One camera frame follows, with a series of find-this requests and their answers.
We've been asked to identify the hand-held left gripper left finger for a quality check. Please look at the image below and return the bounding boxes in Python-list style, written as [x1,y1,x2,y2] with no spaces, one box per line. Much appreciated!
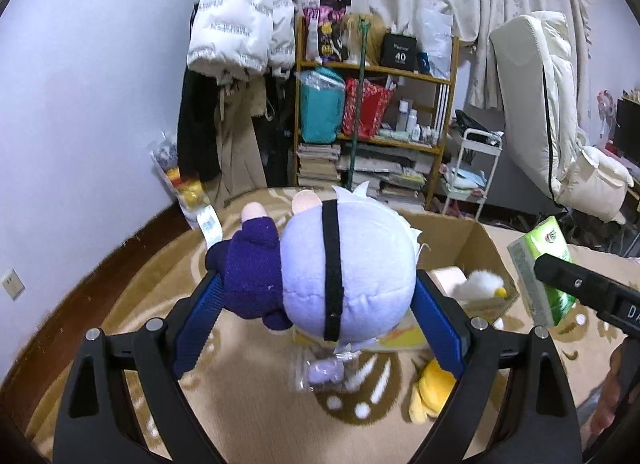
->
[52,269,226,464]

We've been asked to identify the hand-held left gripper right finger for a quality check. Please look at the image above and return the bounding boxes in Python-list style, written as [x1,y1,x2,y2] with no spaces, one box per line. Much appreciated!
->
[407,269,585,464]

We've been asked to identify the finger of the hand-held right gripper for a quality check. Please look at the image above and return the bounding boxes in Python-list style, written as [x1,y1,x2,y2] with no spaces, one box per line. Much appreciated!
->
[533,254,608,309]

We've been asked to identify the green tissue pack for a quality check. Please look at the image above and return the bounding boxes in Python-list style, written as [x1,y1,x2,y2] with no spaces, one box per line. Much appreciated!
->
[506,216,578,329]

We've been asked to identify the pink rainbow plush white cloud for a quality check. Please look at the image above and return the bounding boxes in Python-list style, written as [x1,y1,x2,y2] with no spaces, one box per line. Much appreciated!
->
[430,266,508,302]

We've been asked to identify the cardboard box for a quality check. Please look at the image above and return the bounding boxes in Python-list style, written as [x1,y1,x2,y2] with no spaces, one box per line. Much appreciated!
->
[292,209,521,352]

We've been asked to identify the purple plush doll white hair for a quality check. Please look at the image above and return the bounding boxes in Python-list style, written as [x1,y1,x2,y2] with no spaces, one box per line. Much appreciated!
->
[197,184,423,345]

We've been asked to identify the person's right hand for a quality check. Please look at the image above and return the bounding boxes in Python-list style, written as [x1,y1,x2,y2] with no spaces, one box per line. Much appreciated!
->
[587,339,640,445]

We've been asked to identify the yellow plush toy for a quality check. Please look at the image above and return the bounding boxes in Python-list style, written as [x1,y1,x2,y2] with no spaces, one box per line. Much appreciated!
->
[409,356,458,425]

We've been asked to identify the clear packet with lilac charm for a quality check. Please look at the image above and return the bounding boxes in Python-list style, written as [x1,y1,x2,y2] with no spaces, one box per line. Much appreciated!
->
[291,346,361,395]

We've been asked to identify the light blue cloth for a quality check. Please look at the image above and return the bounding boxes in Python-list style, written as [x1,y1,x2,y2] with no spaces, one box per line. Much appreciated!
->
[447,166,488,192]

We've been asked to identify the plastic bag with yellow toys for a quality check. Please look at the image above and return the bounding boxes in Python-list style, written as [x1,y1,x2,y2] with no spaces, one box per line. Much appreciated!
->
[150,130,211,229]

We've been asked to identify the pile of magazines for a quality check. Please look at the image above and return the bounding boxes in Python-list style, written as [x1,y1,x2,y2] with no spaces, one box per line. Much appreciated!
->
[337,146,431,209]

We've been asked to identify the white trolley cart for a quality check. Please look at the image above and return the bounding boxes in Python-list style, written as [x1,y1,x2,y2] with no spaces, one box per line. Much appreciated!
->
[440,128,503,222]

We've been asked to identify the pink desk fan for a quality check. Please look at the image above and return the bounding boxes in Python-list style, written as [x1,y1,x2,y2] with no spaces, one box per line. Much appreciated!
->
[597,90,619,145]

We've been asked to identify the beige hanging trousers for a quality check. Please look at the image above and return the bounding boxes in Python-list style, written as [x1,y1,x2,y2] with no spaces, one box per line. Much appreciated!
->
[215,76,268,205]

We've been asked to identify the black item on cart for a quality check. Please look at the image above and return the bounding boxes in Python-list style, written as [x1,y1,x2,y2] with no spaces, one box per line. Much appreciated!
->
[452,110,493,137]

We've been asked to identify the cream recliner chair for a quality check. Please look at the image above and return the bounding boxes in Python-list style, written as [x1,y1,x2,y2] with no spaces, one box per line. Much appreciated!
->
[489,11,636,225]

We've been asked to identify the black hanging coat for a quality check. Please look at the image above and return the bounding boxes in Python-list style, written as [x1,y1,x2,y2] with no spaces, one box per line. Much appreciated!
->
[177,66,223,185]

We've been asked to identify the stack of books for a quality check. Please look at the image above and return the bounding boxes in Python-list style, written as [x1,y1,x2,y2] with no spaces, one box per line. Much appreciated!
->
[296,143,342,189]

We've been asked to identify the group of cosmetic bottles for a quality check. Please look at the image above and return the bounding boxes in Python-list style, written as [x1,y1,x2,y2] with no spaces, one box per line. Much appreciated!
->
[377,98,443,147]

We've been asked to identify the black hanging bag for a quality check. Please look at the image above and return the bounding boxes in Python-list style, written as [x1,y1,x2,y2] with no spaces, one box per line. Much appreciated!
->
[262,71,298,187]

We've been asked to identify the white flat boards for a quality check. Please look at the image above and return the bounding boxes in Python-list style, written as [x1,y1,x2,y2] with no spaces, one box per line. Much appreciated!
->
[434,84,450,145]

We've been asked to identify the red patterned bag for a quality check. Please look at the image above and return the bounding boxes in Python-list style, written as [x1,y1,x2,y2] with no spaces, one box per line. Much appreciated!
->
[342,76,396,139]

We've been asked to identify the green pole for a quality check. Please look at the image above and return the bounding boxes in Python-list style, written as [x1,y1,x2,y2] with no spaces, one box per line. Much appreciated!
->
[348,26,373,189]

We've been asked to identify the teal bag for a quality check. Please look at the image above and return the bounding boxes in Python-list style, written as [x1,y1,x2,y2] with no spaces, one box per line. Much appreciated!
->
[295,68,347,143]

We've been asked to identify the wooden shelf rack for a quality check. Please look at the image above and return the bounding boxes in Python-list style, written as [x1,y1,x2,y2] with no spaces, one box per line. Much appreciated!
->
[294,14,461,212]

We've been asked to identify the white plastic bag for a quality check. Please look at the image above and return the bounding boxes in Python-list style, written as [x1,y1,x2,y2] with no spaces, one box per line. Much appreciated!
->
[415,6,453,78]

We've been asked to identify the black square box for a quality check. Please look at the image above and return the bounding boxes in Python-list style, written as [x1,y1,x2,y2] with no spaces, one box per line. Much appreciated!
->
[381,32,419,72]

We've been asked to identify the blond wig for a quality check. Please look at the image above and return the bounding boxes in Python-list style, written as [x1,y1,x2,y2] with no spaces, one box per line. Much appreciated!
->
[340,12,387,67]

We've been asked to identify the white puffer jacket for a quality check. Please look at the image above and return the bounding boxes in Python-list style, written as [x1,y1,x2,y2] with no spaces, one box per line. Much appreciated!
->
[187,0,296,79]

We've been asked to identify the purple printed bag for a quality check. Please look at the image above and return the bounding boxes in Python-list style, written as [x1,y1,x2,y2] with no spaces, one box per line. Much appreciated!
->
[301,0,353,64]

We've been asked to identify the white wall socket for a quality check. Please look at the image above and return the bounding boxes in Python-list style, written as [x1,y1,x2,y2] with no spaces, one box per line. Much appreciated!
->
[2,269,26,301]

